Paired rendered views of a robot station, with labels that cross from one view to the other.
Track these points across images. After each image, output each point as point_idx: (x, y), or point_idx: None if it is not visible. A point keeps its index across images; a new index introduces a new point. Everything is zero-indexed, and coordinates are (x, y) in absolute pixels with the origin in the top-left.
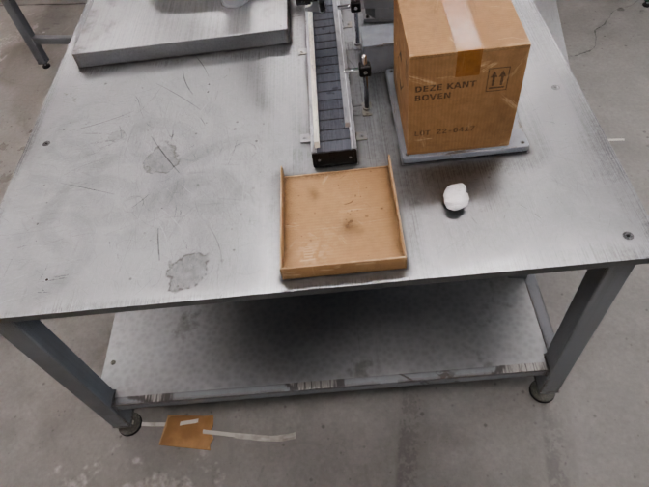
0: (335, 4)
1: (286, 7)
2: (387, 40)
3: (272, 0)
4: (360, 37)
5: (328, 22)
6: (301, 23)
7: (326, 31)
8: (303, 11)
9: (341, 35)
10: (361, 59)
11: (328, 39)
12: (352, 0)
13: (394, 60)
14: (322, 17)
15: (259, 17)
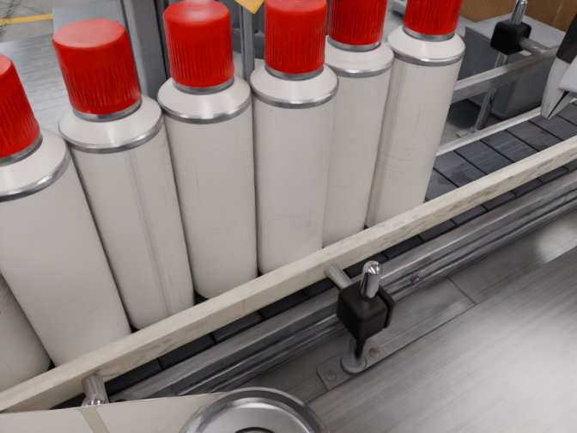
0: (552, 51)
1: (538, 271)
2: (525, 21)
3: (542, 340)
4: (448, 137)
5: (511, 146)
6: (495, 268)
7: (545, 137)
8: (431, 295)
9: (530, 114)
10: (514, 116)
11: (567, 125)
12: (520, 26)
13: (569, 3)
14: (505, 165)
15: None
